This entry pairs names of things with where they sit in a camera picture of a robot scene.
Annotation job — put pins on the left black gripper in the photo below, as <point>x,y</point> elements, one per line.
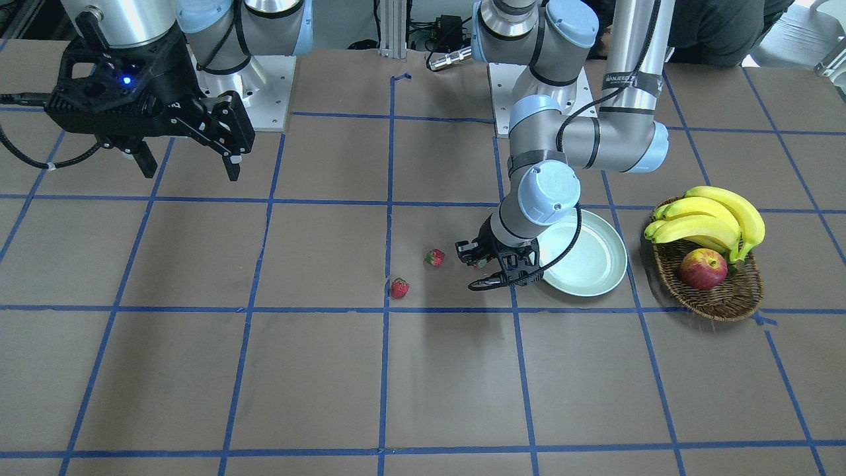
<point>488,242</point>

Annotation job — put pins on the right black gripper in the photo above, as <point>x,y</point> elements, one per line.
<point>173,74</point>

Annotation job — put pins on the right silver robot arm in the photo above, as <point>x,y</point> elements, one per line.
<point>221,36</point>

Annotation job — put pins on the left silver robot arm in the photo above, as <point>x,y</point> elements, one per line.
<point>540,221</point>

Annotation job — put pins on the light green plate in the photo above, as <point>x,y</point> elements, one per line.
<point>595,265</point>

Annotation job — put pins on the red apple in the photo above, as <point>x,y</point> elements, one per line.
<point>703,269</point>

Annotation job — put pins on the yellow banana bunch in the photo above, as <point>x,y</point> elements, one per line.
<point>712,217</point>

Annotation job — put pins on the wicker fruit basket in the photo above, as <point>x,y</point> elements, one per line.
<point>737,297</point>

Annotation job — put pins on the person in dark clothes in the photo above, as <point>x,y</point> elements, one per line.
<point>720,33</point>

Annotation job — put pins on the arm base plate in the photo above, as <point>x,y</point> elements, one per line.
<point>510,83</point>
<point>265,85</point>

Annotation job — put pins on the aluminium frame post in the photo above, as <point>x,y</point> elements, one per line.
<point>393,27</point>

